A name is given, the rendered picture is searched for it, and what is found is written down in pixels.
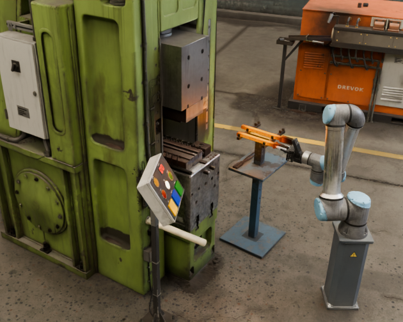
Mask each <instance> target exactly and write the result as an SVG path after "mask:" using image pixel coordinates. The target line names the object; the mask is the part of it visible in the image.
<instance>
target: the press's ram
mask: <svg viewBox="0 0 403 322"><path fill-rule="evenodd" d="M171 31H172V35H171V36H167V37H160V38H161V70H162V106H163V107H168V108H170V109H175V110H178V111H183V110H185V109H186V108H188V107H190V106H192V105H193V104H195V103H196V102H199V101H200V100H201V99H203V98H205V97H206V96H207V83H208V57H209V36H208V35H204V34H198V33H192V32H188V31H181V30H178V29H172V30H171Z"/></svg>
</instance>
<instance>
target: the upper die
mask: <svg viewBox="0 0 403 322"><path fill-rule="evenodd" d="M202 112H203V99H201V100H200V101H199V102H196V103H195V104H193V105H192V106H190V107H188V108H186V109H185V110H183V111H178V110H175V109H170V108H168V107H162V116H164V117H167V118H171V119H175V120H178V121H182V122H184V123H187V122H188V121H190V120H192V119H193V118H195V117H196V116H198V115H199V114H201V113H202Z"/></svg>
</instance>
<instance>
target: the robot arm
mask: <svg viewBox="0 0 403 322"><path fill-rule="evenodd" d="M322 119H323V123H325V124H326V138H325V151H324V156H322V155H318V154H316V153H312V152H309V151H303V152H302V150H301V147H300V145H299V141H298V140H297V138H295V139H292V144H293V146H294V147H293V146H289V145H286V146H288V149H286V148H282V147H280V146H276V148H277V149H278V151H279V154H280V155H282V154H283V153H284V154H286V153H287V157H286V160H287V159H288V160H287V161H289V159H291V161H289V162H297V163H300V164H302V163H303V164H306V165H310V166H311V167H312V168H311V173H310V183H311V184H312V185H314V186H317V187H319V186H322V185H323V188H322V192H321V193H320V194H319V198H316V199H315V200H314V210H315V214H316V217H317V218H318V220H319V221H326V222H327V221H341V222H340V223H339V225H338V231H339V233H340V234H341V235H342V236H344V237H346V238H348V239H352V240H362V239H364V238H366V237H367V235H368V227H367V220H368V214H369V211H370V203H371V200H370V198H369V196H367V195H366V194H364V193H362V192H358V191H351V192H349V193H348V194H347V197H344V195H343V194H342V193H341V182H344V181H345V177H346V172H345V168H346V166H347V163H348V161H349V157H350V155H351V152H352V149H353V147H354V143H355V141H356V138H357V136H358V133H359V130H360V128H363V126H364V124H365V115H364V113H363V111H362V110H361V109H360V108H359V107H357V106H356V105H353V104H333V105H327V106H326V107H325V108H324V111H323V115H322ZM345 124H346V127H345ZM344 129H345V130H344Z"/></svg>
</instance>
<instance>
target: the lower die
mask: <svg viewBox="0 0 403 322"><path fill-rule="evenodd" d="M163 141H164V142H167V143H170V144H174V145H176V146H180V147H183V148H186V149H189V150H193V151H196V152H198V154H197V155H196V156H195V154H193V153H190V152H187V151H183V150H181V149H177V148H173V147H171V146H167V145H165V144H163V150H164V153H163V157H164V158H165V159H167V163H169V164H171V155H172V154H173V153H174V154H175V156H174V154H173V156H172V164H173V165H175V166H177V157H178V156H179V155H180V156H179V157H178V166H179V167H181V168H184V169H187V170H190V168H192V167H193V166H194V165H196V164H197V163H198V162H199V161H200V160H202V149H197V148H194V147H192V146H188V145H185V144H180V143H179V142H175V141H172V140H169V139H165V138H163ZM167 151H169V153H170V154H168V153H167V155H166V152H167Z"/></svg>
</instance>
